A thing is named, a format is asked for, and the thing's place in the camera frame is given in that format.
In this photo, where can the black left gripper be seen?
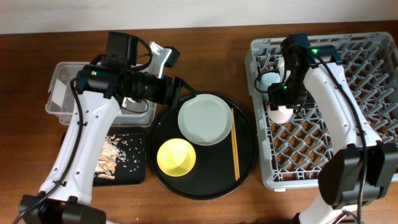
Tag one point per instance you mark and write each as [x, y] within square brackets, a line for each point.
[173, 100]

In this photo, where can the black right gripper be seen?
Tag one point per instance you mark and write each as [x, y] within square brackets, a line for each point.
[275, 98]

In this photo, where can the pink cup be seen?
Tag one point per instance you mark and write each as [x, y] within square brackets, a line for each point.
[280, 116]

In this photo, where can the grey round plate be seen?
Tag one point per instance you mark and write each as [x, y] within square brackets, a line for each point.
[205, 119]

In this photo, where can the blue cup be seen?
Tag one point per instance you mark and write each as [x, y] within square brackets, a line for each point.
[268, 79]

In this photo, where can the white tissue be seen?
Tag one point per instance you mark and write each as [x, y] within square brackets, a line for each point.
[130, 103]

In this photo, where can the yellow bowl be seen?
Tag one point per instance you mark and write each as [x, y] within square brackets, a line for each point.
[176, 157]

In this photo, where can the food scraps and shells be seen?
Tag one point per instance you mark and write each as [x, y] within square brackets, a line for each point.
[109, 157]

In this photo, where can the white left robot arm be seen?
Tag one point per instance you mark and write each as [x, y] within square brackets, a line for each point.
[99, 89]

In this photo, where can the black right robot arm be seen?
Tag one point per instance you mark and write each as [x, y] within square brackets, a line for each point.
[362, 166]

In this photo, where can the grey dishwasher rack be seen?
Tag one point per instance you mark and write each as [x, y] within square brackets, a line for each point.
[291, 155]

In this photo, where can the round black tray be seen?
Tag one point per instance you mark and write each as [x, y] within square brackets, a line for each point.
[212, 175]

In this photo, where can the black rectangular tray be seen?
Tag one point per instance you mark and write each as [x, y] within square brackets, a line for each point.
[133, 161]

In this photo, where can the clear plastic bin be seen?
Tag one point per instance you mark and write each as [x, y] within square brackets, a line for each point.
[61, 102]

